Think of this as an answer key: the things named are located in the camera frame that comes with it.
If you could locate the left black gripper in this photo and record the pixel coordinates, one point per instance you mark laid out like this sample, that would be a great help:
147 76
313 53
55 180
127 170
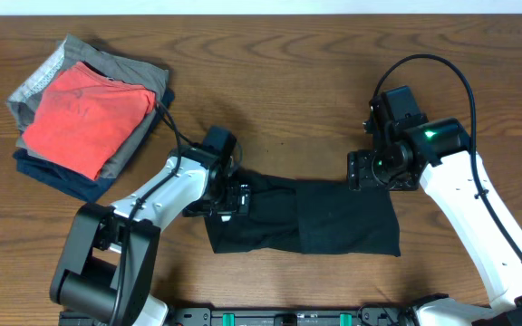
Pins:
235 207

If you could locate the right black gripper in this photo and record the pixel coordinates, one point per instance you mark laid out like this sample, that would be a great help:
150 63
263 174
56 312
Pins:
361 173

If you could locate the black polo shirt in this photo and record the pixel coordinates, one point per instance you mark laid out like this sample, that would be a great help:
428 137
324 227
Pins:
308 217

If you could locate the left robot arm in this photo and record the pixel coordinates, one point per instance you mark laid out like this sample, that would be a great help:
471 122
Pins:
107 263

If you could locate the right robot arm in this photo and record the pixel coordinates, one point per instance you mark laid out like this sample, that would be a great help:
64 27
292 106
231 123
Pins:
435 156

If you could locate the navy folded garment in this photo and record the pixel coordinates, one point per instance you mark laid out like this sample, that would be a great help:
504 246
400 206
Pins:
64 179

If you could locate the red folded shirt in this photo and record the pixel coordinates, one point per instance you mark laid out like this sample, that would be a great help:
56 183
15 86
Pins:
83 119

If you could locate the grey folded garment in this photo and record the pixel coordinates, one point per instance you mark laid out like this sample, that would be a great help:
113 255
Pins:
24 101

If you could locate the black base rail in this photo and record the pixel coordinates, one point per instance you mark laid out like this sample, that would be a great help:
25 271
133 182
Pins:
368 315

